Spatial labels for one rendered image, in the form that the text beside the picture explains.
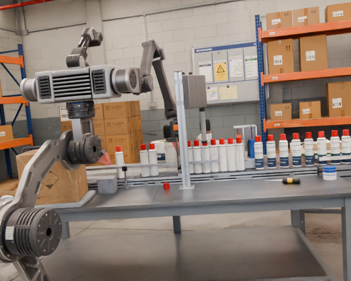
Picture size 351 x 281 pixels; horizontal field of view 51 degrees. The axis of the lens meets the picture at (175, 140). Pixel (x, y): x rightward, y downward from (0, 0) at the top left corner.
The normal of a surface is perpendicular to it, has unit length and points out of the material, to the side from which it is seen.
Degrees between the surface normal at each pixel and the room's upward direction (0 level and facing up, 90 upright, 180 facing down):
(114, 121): 89
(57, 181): 90
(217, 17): 90
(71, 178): 90
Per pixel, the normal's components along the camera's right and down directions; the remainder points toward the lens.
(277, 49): -0.30, 0.11
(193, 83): 0.77, 0.00
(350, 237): -0.07, 0.11
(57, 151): 0.96, -0.05
